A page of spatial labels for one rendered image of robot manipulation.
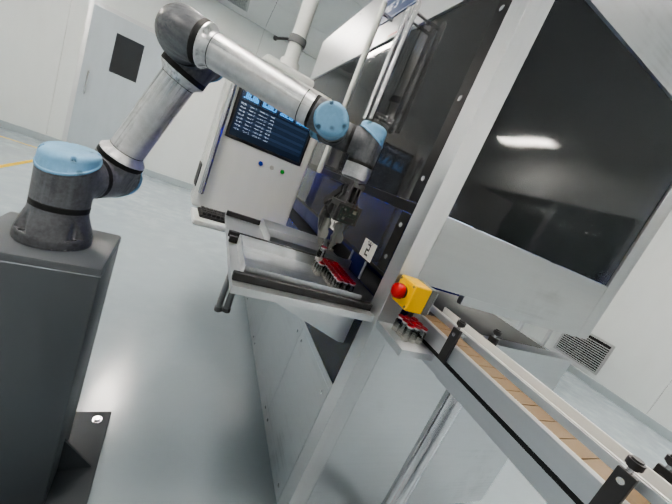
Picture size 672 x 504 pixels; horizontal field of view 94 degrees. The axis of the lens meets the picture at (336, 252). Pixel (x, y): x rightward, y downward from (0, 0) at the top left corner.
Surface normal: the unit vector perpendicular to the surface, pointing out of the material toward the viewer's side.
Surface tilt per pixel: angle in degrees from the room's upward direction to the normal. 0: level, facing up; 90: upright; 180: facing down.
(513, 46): 90
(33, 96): 90
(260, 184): 90
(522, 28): 90
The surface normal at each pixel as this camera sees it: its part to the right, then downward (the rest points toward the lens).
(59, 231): 0.73, 0.14
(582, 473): -0.87, -0.26
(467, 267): 0.32, 0.35
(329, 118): -0.01, 0.23
